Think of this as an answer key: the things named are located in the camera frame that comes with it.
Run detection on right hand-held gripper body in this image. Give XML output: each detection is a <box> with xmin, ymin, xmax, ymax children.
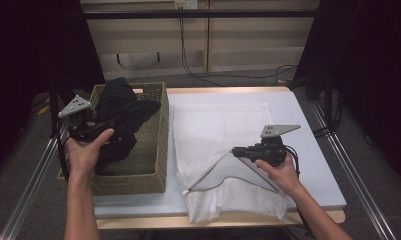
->
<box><xmin>252</xmin><ymin>124</ymin><xmax>302</xmax><ymax>168</ymax></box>

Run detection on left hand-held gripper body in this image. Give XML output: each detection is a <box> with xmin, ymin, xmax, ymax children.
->
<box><xmin>57</xmin><ymin>94</ymin><xmax>106</xmax><ymax>143</ymax></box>

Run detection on black garment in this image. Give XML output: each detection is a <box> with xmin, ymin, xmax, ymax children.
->
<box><xmin>94</xmin><ymin>77</ymin><xmax>162</xmax><ymax>176</ymax></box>

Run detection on white mesh laundry bag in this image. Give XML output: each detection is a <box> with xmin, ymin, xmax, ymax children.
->
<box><xmin>172</xmin><ymin>102</ymin><xmax>289</xmax><ymax>224</ymax></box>

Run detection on green woven basket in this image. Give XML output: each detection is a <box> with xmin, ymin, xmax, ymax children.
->
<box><xmin>57</xmin><ymin>82</ymin><xmax>171</xmax><ymax>197</ymax></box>

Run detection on person's right hand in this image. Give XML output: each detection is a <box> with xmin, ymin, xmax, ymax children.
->
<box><xmin>254</xmin><ymin>155</ymin><xmax>306</xmax><ymax>198</ymax></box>

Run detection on black metal stand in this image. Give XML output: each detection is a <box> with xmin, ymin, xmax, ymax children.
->
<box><xmin>47</xmin><ymin>78</ymin><xmax>63</xmax><ymax>139</ymax></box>

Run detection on black curtain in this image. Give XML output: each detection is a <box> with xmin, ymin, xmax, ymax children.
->
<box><xmin>0</xmin><ymin>0</ymin><xmax>106</xmax><ymax>181</ymax></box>
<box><xmin>289</xmin><ymin>0</ymin><xmax>401</xmax><ymax>188</ymax></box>

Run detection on black horizontal bar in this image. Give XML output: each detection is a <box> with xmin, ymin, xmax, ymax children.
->
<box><xmin>82</xmin><ymin>9</ymin><xmax>320</xmax><ymax>20</ymax></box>

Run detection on right hand-held gripper cable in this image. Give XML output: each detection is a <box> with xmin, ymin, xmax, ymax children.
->
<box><xmin>283</xmin><ymin>144</ymin><xmax>302</xmax><ymax>178</ymax></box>

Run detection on hand-held gripper cable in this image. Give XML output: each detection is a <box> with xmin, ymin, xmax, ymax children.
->
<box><xmin>55</xmin><ymin>118</ymin><xmax>71</xmax><ymax>183</ymax></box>
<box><xmin>283</xmin><ymin>144</ymin><xmax>302</xmax><ymax>178</ymax></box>

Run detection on left hand-held gripper cable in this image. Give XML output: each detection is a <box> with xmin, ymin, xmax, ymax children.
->
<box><xmin>55</xmin><ymin>118</ymin><xmax>71</xmax><ymax>183</ymax></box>

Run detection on black floor cables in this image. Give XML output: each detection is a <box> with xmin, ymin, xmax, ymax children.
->
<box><xmin>312</xmin><ymin>96</ymin><xmax>342</xmax><ymax>138</ymax></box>

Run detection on metal floor rail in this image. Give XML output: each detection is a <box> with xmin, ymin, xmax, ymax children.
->
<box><xmin>0</xmin><ymin>116</ymin><xmax>70</xmax><ymax>240</ymax></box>
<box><xmin>309</xmin><ymin>99</ymin><xmax>397</xmax><ymax>240</ymax></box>

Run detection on black wall cable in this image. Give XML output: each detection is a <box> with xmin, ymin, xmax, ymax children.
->
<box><xmin>178</xmin><ymin>16</ymin><xmax>299</xmax><ymax>88</ymax></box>

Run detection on white wall socket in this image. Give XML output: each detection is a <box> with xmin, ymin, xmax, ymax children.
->
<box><xmin>173</xmin><ymin>0</ymin><xmax>199</xmax><ymax>10</ymax></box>

